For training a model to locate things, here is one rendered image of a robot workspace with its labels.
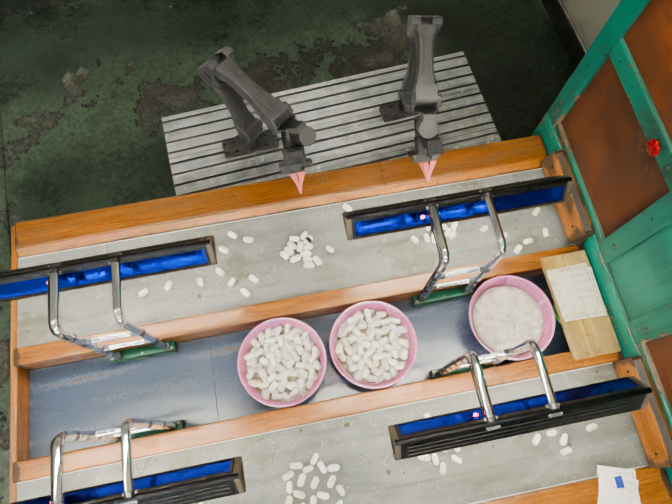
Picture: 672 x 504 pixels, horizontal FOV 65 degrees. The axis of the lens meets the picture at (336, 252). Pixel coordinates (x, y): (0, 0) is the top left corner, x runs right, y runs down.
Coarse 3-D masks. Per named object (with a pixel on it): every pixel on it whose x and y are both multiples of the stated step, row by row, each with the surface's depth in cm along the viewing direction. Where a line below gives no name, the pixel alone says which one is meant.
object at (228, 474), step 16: (208, 464) 122; (224, 464) 121; (240, 464) 121; (144, 480) 120; (160, 480) 119; (176, 480) 118; (192, 480) 117; (208, 480) 117; (224, 480) 117; (240, 480) 118; (48, 496) 120; (80, 496) 118; (96, 496) 117; (112, 496) 116; (144, 496) 115; (160, 496) 116; (176, 496) 117; (192, 496) 118; (208, 496) 119; (224, 496) 120
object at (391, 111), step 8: (384, 104) 200; (392, 104) 200; (400, 104) 196; (408, 104) 192; (384, 112) 199; (392, 112) 199; (400, 112) 198; (408, 112) 197; (384, 120) 198; (392, 120) 199
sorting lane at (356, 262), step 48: (432, 192) 181; (144, 240) 174; (240, 240) 175; (288, 240) 175; (336, 240) 175; (384, 240) 175; (480, 240) 176; (96, 288) 169; (144, 288) 169; (192, 288) 169; (240, 288) 169; (288, 288) 170; (336, 288) 170; (48, 336) 164
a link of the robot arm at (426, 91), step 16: (416, 16) 158; (432, 16) 159; (416, 32) 159; (432, 32) 158; (416, 48) 162; (432, 48) 158; (416, 64) 162; (432, 64) 158; (416, 80) 158; (432, 80) 158; (416, 96) 158; (432, 96) 158
